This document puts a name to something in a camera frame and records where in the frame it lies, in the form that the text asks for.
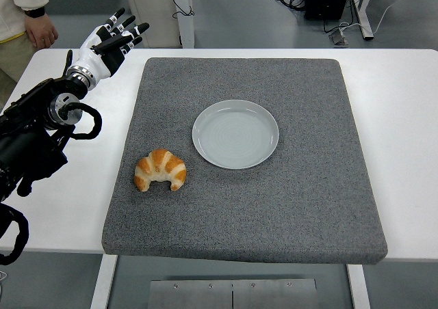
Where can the white desk leg with foot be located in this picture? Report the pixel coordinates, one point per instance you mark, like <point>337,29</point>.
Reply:
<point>363,11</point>

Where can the white table leg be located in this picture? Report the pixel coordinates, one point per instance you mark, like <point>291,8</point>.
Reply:
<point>358,288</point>
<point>102,281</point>

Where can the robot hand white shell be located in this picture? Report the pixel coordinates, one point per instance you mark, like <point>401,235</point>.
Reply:
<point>92,61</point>

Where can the black equipment box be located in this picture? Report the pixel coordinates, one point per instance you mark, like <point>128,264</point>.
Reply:
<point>325,1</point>

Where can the grey felt mat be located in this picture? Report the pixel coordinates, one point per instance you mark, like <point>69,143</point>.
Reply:
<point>239,203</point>

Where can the round pale grey plate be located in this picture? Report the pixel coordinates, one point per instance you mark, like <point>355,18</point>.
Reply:
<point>236,134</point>

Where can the small grey metal pedal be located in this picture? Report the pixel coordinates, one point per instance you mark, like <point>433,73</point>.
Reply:
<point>338,37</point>

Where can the person's hand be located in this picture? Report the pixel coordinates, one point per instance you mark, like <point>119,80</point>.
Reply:
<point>41,32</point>

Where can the beige cabinet panel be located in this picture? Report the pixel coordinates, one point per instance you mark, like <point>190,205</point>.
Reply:
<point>150,11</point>

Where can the white upright post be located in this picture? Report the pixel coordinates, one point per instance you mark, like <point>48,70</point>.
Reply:
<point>184,28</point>

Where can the golden brown croissant bread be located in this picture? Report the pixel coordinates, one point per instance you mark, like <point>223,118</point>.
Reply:
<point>161,165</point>

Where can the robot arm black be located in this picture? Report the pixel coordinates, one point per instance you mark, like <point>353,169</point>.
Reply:
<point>27,145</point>

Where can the person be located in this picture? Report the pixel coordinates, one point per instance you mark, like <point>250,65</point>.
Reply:
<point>13,4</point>

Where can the black wrist watch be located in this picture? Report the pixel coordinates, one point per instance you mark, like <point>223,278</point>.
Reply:
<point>35,13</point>

